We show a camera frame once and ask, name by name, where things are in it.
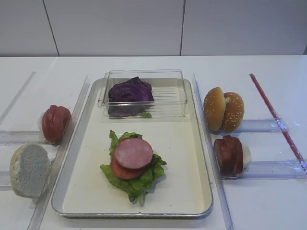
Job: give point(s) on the pink sausage slice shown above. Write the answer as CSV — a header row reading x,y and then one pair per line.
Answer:
x,y
133,153

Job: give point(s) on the tomato slice on lettuce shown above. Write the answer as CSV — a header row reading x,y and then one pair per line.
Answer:
x,y
124,173

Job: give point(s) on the upright sausage slices stack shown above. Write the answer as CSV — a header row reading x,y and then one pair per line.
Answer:
x,y
229,154

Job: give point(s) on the upright tomato slices stack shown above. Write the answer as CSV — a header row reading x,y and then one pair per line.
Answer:
x,y
54,122

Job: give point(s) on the white bread bun half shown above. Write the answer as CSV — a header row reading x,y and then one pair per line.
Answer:
x,y
29,167

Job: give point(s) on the clear tomato track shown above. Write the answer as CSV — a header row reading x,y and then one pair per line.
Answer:
x,y
22,137

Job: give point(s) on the clear bread track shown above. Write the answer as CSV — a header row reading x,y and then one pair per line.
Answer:
x,y
5,182

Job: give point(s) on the purple cabbage piece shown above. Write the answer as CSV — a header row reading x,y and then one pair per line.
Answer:
x,y
133,90

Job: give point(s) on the clear plastic container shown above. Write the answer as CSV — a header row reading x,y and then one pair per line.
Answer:
x,y
168,89

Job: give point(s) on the metal baking tray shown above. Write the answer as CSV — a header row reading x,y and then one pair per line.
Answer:
x,y
184,191

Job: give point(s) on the left sesame bun half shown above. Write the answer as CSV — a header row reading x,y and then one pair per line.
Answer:
x,y
214,108

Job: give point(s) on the sesame bun half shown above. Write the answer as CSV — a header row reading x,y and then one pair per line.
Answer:
x,y
234,112
214,108

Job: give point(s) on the right sesame bun half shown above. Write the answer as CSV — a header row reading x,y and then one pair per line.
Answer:
x,y
234,112

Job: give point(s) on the clear bun track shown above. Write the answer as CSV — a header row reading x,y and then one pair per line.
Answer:
x,y
263,125

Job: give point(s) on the white sausage pusher block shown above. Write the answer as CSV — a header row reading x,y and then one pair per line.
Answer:
x,y
246,155

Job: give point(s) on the clear sausage track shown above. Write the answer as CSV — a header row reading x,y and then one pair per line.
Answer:
x,y
270,170

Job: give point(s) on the red plastic rod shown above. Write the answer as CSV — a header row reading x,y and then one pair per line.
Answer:
x,y
275,115

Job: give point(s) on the clear rail right of tray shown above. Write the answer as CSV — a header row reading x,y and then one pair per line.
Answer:
x,y
214,165

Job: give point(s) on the clear rail of tray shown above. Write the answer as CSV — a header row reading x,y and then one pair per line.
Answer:
x,y
214,165
43,200

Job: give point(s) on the clear rail far left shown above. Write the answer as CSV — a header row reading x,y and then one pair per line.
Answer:
x,y
16,97

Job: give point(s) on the clear rail left of tray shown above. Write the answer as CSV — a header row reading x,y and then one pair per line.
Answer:
x,y
43,200

